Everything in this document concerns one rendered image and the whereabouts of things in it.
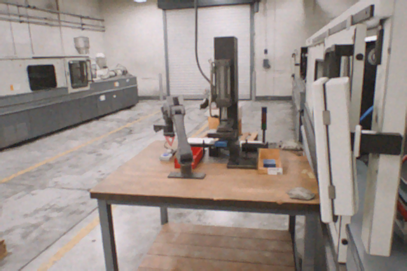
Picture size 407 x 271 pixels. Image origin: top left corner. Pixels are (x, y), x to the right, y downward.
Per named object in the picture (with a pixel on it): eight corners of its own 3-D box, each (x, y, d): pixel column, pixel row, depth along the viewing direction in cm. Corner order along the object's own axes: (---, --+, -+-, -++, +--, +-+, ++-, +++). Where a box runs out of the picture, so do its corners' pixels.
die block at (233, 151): (208, 156, 203) (208, 145, 201) (211, 152, 213) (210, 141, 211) (239, 157, 199) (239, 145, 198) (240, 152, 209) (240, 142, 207)
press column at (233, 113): (218, 145, 227) (216, 37, 209) (220, 141, 238) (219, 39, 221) (238, 146, 224) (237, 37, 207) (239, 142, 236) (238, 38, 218)
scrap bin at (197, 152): (174, 168, 183) (173, 158, 182) (185, 155, 207) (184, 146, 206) (194, 169, 181) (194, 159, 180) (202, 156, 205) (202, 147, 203)
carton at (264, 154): (258, 175, 171) (258, 161, 169) (259, 160, 195) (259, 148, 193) (282, 176, 169) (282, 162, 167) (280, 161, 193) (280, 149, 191)
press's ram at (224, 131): (206, 143, 200) (205, 97, 193) (213, 133, 225) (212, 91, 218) (234, 143, 197) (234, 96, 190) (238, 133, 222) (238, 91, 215)
